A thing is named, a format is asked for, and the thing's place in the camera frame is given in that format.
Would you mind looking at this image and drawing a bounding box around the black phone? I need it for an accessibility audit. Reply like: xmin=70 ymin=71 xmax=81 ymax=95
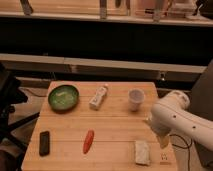
xmin=39 ymin=131 xmax=50 ymax=156

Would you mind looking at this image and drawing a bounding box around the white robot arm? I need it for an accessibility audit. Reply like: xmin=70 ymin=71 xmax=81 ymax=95
xmin=149 ymin=90 xmax=213 ymax=151

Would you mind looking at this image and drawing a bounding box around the white ceramic cup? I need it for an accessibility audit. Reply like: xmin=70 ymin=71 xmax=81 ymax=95
xmin=128 ymin=89 xmax=145 ymax=112

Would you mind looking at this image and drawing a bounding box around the white sponge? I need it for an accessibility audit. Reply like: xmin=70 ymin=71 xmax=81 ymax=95
xmin=135 ymin=141 xmax=150 ymax=166

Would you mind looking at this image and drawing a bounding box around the green bowl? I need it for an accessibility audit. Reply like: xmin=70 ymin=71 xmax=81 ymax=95
xmin=48 ymin=85 xmax=79 ymax=112

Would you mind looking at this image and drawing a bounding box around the black office chair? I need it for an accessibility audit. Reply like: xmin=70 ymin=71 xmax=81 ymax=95
xmin=0 ymin=62 xmax=39 ymax=171

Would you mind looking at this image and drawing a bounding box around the black cable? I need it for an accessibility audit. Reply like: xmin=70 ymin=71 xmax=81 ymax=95
xmin=169 ymin=133 xmax=194 ymax=171

